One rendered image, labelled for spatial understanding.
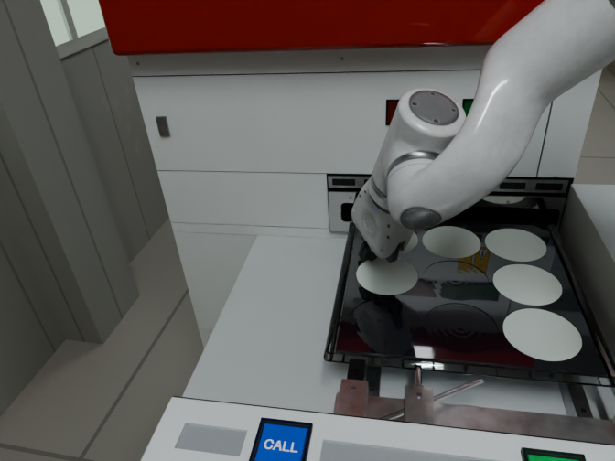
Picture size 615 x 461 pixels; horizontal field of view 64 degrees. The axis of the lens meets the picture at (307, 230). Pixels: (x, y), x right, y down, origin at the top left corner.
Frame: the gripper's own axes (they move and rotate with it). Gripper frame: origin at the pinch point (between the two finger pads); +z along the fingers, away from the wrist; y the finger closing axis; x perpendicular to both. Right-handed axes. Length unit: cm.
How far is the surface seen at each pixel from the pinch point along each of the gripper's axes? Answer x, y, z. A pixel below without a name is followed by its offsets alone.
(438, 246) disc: 12.3, 4.0, 0.5
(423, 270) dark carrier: 5.7, 7.5, -1.2
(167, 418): -38.9, 15.2, -11.3
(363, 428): -21.3, 25.9, -16.3
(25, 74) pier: -46, -115, 40
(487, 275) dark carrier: 13.3, 13.5, -4.0
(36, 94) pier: -45, -113, 46
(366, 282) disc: -3.9, 5.2, -0.1
